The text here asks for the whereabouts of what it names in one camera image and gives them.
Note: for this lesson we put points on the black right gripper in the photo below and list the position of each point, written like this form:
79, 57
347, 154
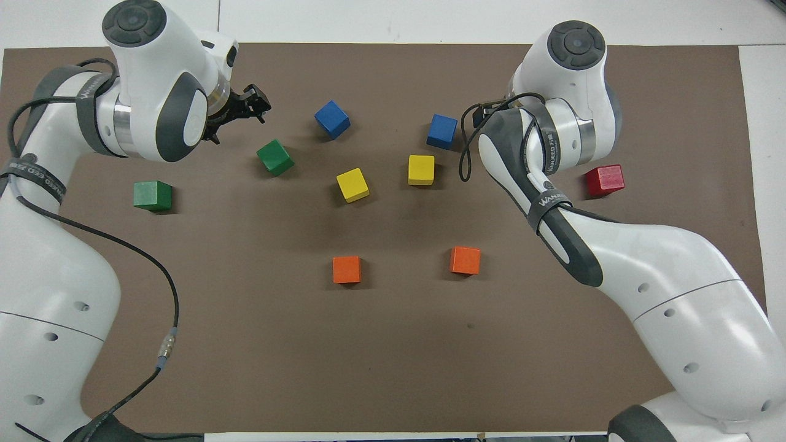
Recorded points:
483, 113

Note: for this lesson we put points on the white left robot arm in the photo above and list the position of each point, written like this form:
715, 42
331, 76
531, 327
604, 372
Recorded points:
55, 294

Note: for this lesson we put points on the yellow wooden cube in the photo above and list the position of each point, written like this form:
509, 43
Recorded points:
421, 169
352, 185

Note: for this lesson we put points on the blue wooden cube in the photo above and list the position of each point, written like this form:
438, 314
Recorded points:
332, 119
442, 131

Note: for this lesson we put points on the red wooden cube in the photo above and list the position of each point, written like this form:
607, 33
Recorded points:
605, 180

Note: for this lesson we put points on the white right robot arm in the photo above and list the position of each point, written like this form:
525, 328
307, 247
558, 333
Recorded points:
675, 288

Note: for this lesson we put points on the brown table mat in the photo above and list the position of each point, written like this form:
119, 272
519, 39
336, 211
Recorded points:
393, 356

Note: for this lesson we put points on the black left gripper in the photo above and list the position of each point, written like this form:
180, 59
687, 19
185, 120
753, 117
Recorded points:
234, 109

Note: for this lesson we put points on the orange wooden cube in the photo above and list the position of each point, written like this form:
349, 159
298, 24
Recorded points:
347, 269
465, 260

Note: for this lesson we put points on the green wooden cube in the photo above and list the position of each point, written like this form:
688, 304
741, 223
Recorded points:
274, 157
152, 196

